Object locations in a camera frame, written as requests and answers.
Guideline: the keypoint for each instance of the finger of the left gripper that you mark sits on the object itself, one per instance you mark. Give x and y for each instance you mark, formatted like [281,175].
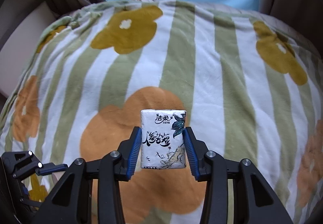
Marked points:
[49,168]
[21,165]

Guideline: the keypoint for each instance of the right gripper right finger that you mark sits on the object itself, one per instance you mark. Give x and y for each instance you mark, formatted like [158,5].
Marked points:
[254,201]

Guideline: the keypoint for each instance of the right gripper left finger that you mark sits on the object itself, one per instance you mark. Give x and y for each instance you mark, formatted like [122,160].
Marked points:
[70,199]

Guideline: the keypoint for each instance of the white tissue pack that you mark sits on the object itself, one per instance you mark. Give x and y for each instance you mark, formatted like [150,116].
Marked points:
[162,139]

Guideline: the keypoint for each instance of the striped floral blanket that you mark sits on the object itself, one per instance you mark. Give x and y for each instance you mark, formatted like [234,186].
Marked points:
[251,87]

